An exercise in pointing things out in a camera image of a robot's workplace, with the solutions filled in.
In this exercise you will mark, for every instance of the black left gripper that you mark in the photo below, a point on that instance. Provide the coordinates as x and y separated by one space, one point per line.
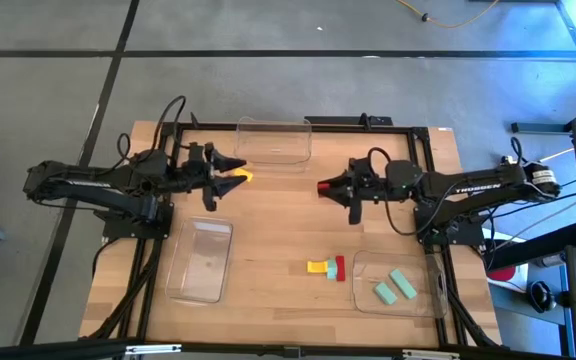
195 177

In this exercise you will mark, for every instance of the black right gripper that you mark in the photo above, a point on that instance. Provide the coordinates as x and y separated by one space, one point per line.
370 187

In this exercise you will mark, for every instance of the yellow rectangular foam block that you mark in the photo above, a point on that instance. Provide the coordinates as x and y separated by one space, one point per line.
244 174

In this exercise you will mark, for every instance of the red half-cylinder foam block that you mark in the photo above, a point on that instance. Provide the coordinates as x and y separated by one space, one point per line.
323 187

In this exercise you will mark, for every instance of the red rectangular foam block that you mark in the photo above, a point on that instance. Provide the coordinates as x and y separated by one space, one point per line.
340 268

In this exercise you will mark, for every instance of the yellow arch foam block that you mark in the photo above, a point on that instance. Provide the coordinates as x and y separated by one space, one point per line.
315 267

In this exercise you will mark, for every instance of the clear plastic bin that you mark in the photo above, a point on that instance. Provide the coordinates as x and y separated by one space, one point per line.
198 260
273 142
368 300

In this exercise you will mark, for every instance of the long teal rectangular block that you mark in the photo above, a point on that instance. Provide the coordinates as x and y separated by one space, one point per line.
402 284

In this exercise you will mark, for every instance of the short teal rectangular block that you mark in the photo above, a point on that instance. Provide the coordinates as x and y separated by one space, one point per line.
385 294

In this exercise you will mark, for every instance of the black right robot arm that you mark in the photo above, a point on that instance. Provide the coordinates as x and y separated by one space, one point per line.
473 187

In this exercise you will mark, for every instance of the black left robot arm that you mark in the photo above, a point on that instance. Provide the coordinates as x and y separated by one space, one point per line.
93 185

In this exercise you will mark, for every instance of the black diagonal beam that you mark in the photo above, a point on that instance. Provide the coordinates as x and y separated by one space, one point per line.
533 247

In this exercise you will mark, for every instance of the black floor bar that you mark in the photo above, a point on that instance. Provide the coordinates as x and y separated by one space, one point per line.
538 128

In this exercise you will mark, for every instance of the white rod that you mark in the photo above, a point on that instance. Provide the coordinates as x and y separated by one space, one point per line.
558 155

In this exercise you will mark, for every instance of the black round device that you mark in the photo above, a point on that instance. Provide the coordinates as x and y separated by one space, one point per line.
542 296

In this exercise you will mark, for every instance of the black rig beam with brackets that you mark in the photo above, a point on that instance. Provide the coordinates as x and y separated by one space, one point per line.
68 350

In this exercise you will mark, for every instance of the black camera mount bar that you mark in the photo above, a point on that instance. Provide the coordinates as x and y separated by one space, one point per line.
348 120

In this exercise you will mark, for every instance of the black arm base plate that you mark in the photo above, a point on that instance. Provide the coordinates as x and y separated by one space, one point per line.
118 227
463 234

